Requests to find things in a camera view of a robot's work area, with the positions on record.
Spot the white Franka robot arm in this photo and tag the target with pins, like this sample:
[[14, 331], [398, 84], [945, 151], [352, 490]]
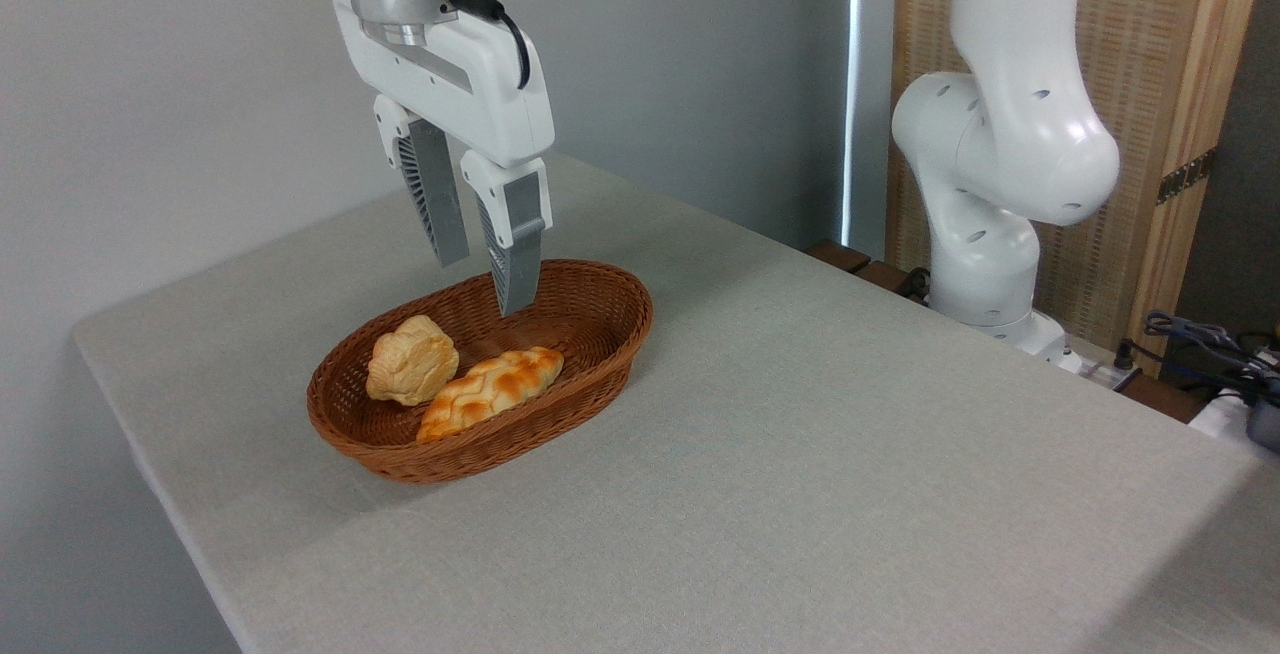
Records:
[[1010, 134]]

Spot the long braided bread loaf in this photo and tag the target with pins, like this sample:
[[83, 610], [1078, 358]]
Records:
[[495, 389]]

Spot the round knotted bread roll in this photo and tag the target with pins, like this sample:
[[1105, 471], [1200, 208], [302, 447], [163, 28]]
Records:
[[410, 364]]

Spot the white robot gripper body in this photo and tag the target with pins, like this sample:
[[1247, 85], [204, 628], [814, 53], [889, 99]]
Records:
[[480, 84]]

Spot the brown oval wicker basket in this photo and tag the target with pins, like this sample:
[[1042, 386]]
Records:
[[590, 334]]

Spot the metal screen hinge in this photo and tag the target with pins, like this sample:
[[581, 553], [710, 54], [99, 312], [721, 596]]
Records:
[[1187, 176]]

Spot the grey tablecloth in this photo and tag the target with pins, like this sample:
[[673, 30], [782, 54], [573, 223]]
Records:
[[800, 454]]

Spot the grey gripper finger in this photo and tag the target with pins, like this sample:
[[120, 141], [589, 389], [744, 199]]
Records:
[[435, 189], [518, 229]]

